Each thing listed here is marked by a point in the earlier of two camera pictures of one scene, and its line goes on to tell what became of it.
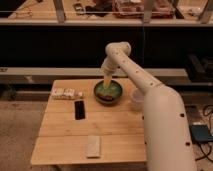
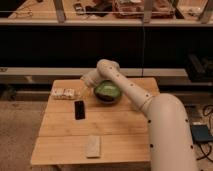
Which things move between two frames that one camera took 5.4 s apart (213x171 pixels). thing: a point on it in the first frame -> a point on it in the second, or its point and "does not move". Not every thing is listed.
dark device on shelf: (79, 9) does not move
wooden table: (92, 122) does not move
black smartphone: (79, 110) does not move
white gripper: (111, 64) -> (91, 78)
